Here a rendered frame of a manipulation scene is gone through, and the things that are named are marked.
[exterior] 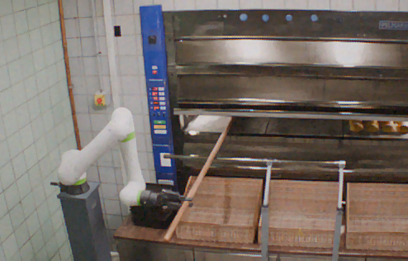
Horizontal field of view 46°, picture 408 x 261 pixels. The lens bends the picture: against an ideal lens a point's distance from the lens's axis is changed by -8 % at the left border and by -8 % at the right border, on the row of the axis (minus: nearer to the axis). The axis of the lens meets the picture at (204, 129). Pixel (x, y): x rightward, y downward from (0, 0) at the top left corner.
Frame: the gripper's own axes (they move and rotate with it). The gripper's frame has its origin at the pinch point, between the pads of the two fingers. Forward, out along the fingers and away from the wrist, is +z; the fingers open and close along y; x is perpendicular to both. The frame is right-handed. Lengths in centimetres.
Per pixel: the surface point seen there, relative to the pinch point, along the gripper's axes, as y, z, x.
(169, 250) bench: 70, -31, -47
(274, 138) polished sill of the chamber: 2, 36, -101
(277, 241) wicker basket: 58, 45, -52
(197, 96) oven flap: -28, -18, -99
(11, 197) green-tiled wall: 11, -123, -1
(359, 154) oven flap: 13, 99, -103
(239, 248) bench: 62, 20, -46
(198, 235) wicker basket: 58, -10, -52
